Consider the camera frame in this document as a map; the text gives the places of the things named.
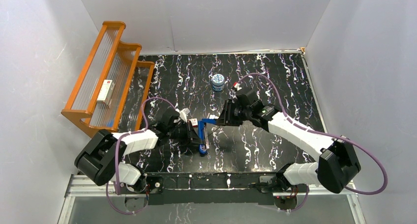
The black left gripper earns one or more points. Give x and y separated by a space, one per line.
191 133

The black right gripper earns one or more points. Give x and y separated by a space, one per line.
226 118

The blue black stapler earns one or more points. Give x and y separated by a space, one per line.
202 132

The silver staple strips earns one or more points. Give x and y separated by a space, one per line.
211 116

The red white staples box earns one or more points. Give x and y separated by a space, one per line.
194 122

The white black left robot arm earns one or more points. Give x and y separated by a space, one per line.
101 159

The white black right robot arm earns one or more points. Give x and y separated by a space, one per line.
335 161

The blue white round tin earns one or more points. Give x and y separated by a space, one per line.
217 82

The orange wooden tiered shelf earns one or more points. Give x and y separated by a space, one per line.
109 59

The white red box on shelf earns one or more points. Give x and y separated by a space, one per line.
106 92

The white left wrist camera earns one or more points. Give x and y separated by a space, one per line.
183 114

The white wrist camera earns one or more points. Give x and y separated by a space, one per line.
183 114
236 87

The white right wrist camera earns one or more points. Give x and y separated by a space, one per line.
236 87

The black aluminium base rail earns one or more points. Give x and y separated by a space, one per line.
160 188

